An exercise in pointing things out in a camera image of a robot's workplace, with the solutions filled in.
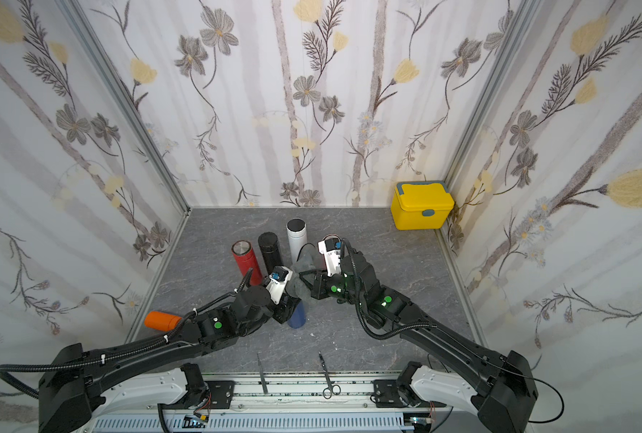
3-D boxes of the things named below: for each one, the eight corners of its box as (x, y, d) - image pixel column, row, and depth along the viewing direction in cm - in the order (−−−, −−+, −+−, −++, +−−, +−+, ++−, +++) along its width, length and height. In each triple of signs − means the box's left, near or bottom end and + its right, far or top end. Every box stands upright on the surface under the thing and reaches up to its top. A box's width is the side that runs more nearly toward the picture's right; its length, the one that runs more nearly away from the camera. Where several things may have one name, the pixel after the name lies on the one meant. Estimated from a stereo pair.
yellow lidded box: (393, 233, 116) (401, 208, 104) (387, 205, 126) (394, 180, 115) (444, 233, 116) (457, 208, 104) (434, 205, 127) (445, 180, 115)
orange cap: (149, 327, 88) (141, 321, 85) (158, 314, 91) (151, 308, 87) (178, 336, 87) (172, 331, 83) (187, 322, 90) (181, 316, 86)
